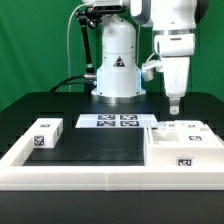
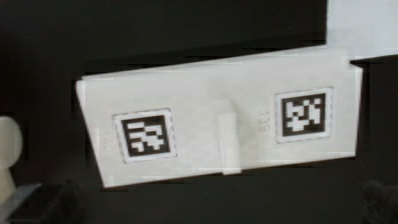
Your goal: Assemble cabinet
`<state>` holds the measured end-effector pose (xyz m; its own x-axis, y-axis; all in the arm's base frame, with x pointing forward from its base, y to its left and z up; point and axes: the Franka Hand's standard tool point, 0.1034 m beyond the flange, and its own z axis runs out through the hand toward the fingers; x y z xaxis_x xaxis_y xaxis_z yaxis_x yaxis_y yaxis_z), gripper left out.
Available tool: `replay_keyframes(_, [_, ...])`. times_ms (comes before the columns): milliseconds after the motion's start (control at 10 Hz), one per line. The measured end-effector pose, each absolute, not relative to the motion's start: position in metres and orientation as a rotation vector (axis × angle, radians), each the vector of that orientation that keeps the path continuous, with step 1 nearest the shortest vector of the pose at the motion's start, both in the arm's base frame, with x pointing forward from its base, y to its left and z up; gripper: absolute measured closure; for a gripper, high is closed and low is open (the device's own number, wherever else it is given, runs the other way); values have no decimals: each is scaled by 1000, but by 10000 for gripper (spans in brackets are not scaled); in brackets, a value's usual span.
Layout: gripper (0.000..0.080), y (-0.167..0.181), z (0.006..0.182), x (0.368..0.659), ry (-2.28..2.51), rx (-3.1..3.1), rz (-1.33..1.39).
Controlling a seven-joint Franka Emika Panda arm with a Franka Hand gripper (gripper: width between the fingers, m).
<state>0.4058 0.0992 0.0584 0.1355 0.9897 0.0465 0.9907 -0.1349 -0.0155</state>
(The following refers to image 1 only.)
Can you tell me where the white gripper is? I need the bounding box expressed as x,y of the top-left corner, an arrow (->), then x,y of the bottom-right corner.
154,33 -> 195,114

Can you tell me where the white cabinet door piece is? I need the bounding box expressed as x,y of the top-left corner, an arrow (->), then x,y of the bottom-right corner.
157,120 -> 204,130
178,130 -> 221,147

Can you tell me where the white cabinet body box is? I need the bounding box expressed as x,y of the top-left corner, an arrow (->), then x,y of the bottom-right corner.
144,125 -> 224,167

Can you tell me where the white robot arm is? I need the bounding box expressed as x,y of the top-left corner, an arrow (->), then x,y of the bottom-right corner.
82,0 -> 209,115

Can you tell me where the white flat marker plate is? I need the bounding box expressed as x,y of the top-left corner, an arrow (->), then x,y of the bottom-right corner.
75,114 -> 158,128

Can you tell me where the white block with markers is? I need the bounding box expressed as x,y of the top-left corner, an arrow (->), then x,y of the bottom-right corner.
32,118 -> 63,148

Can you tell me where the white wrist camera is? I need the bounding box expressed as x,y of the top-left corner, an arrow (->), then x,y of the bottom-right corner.
141,60 -> 162,82

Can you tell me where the black cable bundle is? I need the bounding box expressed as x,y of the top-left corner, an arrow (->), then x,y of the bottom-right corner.
49,75 -> 98,93

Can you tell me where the black camera on mount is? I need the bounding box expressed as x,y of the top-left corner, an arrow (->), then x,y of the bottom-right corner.
87,5 -> 126,14

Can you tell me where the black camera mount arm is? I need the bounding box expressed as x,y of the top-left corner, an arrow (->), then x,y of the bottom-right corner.
75,9 -> 102,74

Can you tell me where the white cable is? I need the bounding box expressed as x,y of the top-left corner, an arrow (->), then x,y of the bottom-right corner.
66,3 -> 88,93

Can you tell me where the white U-shaped border frame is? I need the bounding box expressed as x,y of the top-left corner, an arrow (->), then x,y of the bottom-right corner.
0,136 -> 224,191

